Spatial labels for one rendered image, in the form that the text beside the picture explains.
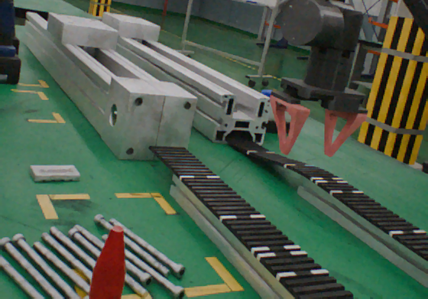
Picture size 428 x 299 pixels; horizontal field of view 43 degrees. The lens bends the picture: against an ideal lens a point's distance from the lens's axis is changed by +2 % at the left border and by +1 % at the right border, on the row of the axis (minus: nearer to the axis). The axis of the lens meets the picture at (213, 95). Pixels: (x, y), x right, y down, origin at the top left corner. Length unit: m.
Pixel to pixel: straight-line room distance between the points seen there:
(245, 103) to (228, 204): 0.40
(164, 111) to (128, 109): 0.05
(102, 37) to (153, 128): 0.42
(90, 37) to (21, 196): 0.56
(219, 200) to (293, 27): 0.23
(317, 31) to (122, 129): 0.29
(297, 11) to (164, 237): 0.31
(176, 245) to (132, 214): 0.07
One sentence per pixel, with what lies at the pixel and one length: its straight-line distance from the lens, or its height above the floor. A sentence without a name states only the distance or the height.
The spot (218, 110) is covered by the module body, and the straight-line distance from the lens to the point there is 0.88.
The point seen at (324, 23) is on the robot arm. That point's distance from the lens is 0.65.
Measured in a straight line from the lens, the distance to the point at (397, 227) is 0.64.
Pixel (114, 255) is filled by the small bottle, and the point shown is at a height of 0.89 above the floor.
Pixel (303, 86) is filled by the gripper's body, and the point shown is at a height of 0.93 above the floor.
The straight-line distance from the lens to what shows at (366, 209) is 0.66.
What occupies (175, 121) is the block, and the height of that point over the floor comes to 0.84.
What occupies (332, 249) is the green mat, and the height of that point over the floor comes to 0.78.
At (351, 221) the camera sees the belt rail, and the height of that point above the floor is 0.79.
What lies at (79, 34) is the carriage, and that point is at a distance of 1.10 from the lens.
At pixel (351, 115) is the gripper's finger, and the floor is 0.90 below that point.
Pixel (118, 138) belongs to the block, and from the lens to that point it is 0.74.
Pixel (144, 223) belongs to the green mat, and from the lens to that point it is 0.57.
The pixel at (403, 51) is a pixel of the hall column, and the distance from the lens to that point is 4.11.
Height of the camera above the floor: 1.02
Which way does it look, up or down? 11 degrees down
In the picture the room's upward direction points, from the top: 12 degrees clockwise
